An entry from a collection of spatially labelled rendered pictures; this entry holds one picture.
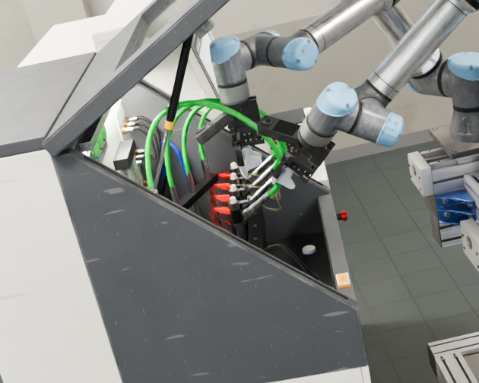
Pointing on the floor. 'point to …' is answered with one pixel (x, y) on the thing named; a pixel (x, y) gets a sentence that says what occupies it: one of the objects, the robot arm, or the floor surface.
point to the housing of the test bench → (38, 225)
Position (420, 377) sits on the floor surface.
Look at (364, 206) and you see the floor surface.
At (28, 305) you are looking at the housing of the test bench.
